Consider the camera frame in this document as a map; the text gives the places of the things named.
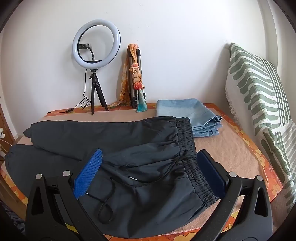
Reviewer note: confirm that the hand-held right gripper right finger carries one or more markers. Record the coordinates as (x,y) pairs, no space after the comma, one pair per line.
(211,176)

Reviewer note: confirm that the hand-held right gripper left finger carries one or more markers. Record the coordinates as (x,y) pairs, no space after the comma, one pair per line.
(89,173)

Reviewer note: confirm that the black pants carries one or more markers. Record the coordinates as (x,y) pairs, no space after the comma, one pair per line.
(138,143)

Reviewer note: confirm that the beige blanket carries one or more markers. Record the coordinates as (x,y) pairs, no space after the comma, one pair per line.
(231,148)

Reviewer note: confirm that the orange floral bedsheet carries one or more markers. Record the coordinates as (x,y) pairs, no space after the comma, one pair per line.
(272,185)

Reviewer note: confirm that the folded blue jeans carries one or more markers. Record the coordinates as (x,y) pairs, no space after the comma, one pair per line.
(180,109)

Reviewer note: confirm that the black mini tripod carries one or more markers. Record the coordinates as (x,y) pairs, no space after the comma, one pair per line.
(94,80)

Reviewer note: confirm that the white power plug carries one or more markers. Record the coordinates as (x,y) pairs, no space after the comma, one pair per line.
(1,133)

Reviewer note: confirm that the green striped cushion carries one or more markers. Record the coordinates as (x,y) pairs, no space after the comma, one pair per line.
(254,81)

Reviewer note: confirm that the orange patterned scarf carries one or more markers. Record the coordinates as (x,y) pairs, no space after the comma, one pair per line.
(136,74)

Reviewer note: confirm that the silver folded tripod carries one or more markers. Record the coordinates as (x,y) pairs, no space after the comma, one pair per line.
(132,60)

